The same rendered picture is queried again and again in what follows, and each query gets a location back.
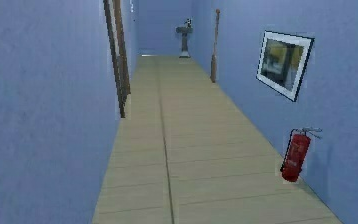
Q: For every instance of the brown wooden room door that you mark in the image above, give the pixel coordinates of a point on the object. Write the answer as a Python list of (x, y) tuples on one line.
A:
[(120, 60)]

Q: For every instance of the small black white statue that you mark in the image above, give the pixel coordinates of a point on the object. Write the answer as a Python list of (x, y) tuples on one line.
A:
[(188, 23)]

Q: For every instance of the red fire extinguisher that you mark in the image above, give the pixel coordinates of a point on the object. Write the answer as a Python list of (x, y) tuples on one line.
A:
[(295, 156)]

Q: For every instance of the grey pedestal stand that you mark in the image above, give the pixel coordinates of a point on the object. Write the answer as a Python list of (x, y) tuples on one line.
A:
[(184, 38)]

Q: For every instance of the white framed wall picture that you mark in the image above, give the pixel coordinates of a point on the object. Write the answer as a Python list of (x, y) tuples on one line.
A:
[(283, 64)]

